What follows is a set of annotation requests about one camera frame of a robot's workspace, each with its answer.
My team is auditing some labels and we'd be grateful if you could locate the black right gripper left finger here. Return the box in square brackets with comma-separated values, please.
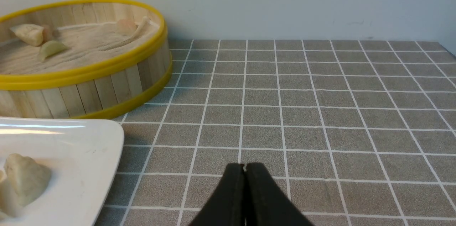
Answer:
[189, 163, 245, 226]

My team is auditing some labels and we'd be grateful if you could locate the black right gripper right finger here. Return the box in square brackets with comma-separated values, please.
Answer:
[244, 162, 313, 226]

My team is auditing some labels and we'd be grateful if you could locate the white square plate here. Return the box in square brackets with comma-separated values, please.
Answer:
[0, 117, 124, 226]

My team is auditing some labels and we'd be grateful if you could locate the dumpling on plate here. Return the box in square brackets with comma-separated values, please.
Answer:
[4, 153, 52, 207]

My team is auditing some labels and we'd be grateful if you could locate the bamboo steamer basket yellow rim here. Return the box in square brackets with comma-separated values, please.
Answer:
[1, 0, 172, 119]

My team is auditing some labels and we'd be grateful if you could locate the white steamer liner cloth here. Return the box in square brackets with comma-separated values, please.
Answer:
[0, 17, 159, 75]

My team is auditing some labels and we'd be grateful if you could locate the pinkish dumpling in steamer back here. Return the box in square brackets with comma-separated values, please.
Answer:
[116, 19, 138, 36]

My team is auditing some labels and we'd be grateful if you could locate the greenish dumpling in steamer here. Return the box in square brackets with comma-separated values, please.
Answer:
[38, 41, 70, 62]

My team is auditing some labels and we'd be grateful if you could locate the pale dumpling in steamer left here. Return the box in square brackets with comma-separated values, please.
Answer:
[10, 24, 45, 47]

